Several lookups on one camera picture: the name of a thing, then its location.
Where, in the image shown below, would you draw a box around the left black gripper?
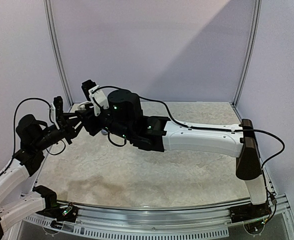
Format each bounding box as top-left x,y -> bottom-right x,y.
32,112 -> 83,151

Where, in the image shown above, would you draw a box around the white earbud charging case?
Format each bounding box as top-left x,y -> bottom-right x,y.
77,101 -> 93,111

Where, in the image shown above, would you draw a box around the purple earbud charging case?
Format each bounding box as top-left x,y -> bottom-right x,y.
101,129 -> 108,136

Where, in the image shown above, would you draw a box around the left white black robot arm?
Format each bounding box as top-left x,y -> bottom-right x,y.
0,96 -> 81,239

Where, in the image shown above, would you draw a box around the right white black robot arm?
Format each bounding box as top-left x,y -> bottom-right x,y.
76,88 -> 267,218

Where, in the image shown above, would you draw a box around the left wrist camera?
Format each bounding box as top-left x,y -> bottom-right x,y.
49,102 -> 58,126

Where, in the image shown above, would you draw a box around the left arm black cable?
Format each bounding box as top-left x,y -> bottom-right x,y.
0,98 -> 53,188

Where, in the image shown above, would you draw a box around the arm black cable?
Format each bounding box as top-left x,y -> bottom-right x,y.
0,98 -> 53,188
93,85 -> 285,198

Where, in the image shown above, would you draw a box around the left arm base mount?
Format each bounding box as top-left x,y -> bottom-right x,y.
37,203 -> 80,223

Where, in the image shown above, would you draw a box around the left aluminium frame post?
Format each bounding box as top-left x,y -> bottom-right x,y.
44,0 -> 74,107

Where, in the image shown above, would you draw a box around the aluminium frame post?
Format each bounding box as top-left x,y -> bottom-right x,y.
44,0 -> 74,107
231,0 -> 262,108

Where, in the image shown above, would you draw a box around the aluminium front rail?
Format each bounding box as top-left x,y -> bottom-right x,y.
11,194 -> 294,240

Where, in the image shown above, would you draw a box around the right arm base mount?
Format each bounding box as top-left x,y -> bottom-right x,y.
228,199 -> 277,225

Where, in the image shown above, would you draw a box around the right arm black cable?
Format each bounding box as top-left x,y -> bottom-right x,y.
93,85 -> 285,198

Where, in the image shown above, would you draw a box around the right aluminium frame post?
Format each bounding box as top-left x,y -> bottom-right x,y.
231,0 -> 262,108

